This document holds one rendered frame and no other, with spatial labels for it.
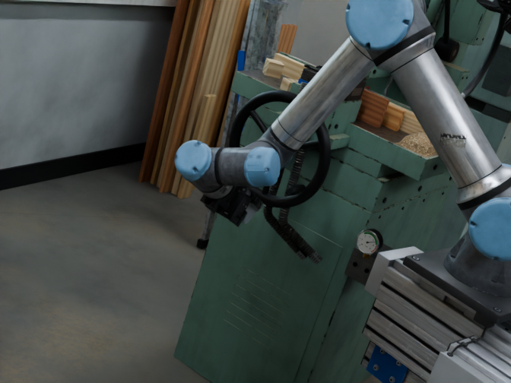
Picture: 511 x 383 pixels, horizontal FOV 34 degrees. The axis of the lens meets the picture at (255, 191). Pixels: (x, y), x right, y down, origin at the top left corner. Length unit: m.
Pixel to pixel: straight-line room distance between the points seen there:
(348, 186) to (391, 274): 0.49
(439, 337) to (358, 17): 0.65
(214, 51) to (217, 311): 1.49
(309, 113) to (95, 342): 1.22
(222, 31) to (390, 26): 2.27
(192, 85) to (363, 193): 1.65
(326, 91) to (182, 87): 2.09
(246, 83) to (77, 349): 0.92
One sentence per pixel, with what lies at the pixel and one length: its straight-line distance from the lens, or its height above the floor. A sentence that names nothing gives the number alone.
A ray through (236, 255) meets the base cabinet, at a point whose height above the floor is 0.41.
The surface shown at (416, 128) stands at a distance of 2.27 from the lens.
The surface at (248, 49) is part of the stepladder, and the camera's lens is 3.17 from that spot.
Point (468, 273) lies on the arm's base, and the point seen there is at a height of 0.84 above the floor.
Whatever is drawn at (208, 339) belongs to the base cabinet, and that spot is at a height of 0.12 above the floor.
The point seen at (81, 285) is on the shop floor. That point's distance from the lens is 2.91.
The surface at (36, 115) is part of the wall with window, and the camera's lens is 3.44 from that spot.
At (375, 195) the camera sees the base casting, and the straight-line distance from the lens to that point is 2.17.
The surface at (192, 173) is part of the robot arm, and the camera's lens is 1.62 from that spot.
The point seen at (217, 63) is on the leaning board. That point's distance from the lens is 3.72.
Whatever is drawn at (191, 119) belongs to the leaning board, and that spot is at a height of 0.35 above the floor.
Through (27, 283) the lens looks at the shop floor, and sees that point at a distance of 2.85.
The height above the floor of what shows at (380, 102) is 0.96.
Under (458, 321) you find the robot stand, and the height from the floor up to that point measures 0.74.
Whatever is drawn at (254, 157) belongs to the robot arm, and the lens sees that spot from 1.60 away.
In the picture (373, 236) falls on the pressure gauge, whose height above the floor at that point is 0.68.
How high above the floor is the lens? 1.41
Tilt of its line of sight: 20 degrees down
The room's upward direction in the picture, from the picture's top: 18 degrees clockwise
